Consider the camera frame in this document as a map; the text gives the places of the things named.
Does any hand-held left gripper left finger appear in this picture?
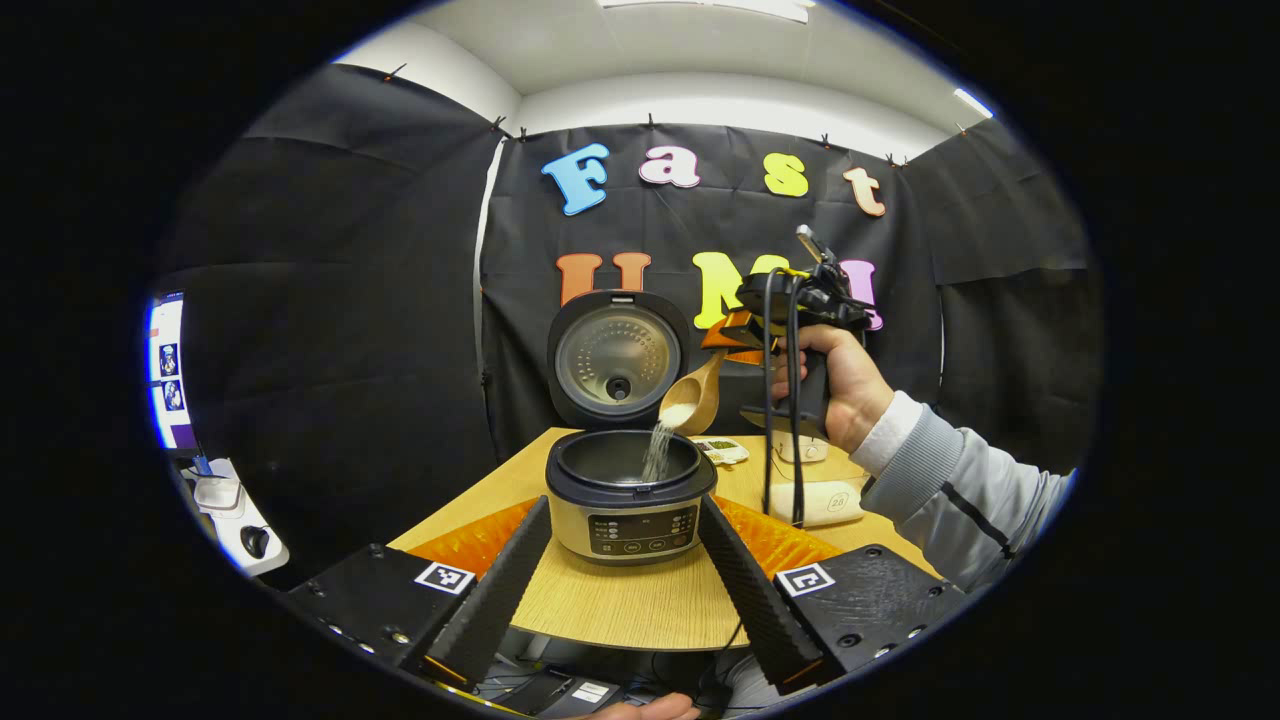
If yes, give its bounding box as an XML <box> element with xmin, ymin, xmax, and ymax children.
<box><xmin>275</xmin><ymin>497</ymin><xmax>553</xmax><ymax>691</ymax></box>

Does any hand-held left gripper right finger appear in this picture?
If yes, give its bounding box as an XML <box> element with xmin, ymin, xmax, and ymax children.
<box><xmin>697</xmin><ymin>493</ymin><xmax>986</xmax><ymax>693</ymax></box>

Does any wooden spoon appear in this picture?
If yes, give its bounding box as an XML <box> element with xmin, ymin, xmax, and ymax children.
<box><xmin>657</xmin><ymin>350</ymin><xmax>732</xmax><ymax>437</ymax></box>

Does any clear box of white rice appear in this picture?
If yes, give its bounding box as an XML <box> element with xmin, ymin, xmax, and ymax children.
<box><xmin>770</xmin><ymin>480</ymin><xmax>866</xmax><ymax>529</ymax></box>

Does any spoonful of white rice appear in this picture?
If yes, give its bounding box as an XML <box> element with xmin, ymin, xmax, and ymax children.
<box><xmin>642</xmin><ymin>400</ymin><xmax>697</xmax><ymax>485</ymax></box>

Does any grey rice cooker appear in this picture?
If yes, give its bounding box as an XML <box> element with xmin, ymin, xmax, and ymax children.
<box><xmin>545</xmin><ymin>290</ymin><xmax>718</xmax><ymax>566</ymax></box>

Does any black box with white label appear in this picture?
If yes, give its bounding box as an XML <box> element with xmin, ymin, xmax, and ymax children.
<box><xmin>498</xmin><ymin>665</ymin><xmax>623</xmax><ymax>717</ymax></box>

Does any white toaster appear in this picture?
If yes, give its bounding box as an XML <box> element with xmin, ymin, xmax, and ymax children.
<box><xmin>775</xmin><ymin>430</ymin><xmax>833</xmax><ymax>465</ymax></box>

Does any white side desk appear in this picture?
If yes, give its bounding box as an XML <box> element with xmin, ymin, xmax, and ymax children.
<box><xmin>180</xmin><ymin>458</ymin><xmax>291</xmax><ymax>579</ymax></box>

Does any ceiling light panel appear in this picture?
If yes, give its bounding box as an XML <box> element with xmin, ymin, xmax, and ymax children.
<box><xmin>598</xmin><ymin>0</ymin><xmax>811</xmax><ymax>25</ymax></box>

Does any black backdrop cloth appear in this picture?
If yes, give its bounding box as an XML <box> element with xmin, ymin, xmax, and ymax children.
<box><xmin>150</xmin><ymin>62</ymin><xmax>1101</xmax><ymax>581</ymax></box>

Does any computer monitor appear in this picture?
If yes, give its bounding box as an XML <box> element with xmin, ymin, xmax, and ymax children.
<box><xmin>148</xmin><ymin>292</ymin><xmax>201</xmax><ymax>457</ymax></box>

